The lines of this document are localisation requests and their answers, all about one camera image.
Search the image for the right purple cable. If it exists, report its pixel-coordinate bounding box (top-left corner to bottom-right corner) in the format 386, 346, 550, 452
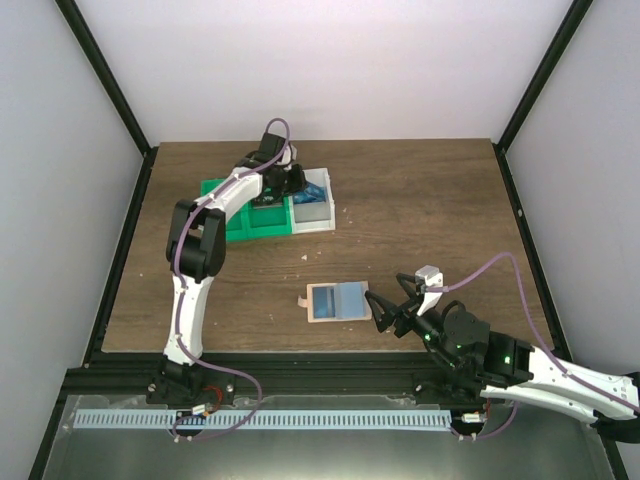
424, 252, 640, 406

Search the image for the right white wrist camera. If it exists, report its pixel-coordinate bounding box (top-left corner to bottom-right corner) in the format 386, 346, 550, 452
414, 265, 444, 316

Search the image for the pink leather card holder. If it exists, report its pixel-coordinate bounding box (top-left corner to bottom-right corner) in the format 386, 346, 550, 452
297, 281, 372, 323

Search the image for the light blue slotted cable duct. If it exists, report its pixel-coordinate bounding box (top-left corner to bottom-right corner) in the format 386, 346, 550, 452
72, 409, 451, 432

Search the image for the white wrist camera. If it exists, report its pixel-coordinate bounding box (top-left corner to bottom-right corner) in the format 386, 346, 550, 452
276, 143, 297, 169
414, 265, 444, 316

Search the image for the purple cable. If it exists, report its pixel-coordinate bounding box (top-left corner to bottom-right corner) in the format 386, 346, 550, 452
169, 118, 292, 444
424, 252, 640, 406

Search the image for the green bin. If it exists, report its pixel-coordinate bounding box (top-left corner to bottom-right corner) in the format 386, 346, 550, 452
200, 178, 249, 242
245, 199, 293, 240

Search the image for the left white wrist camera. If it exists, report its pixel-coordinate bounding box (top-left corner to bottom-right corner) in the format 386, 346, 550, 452
276, 143, 297, 169

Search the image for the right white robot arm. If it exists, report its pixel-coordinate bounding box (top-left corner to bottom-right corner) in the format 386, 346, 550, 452
364, 268, 639, 444

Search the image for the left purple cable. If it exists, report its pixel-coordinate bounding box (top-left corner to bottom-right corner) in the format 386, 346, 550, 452
169, 118, 292, 444

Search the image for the white bin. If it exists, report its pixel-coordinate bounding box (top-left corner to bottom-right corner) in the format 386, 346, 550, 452
288, 168, 336, 235

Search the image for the black card in bin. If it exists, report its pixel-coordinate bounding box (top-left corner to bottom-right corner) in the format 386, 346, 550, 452
252, 196, 282, 208

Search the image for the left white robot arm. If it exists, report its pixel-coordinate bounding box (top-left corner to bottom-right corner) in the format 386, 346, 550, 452
161, 131, 306, 394

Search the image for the blue card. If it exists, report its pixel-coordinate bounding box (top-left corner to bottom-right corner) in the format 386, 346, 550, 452
292, 183, 326, 205

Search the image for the left green bin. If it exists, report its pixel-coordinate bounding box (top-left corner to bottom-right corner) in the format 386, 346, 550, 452
200, 178, 249, 242

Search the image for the middle green bin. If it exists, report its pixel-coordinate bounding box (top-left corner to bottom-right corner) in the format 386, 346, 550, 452
245, 199, 293, 240

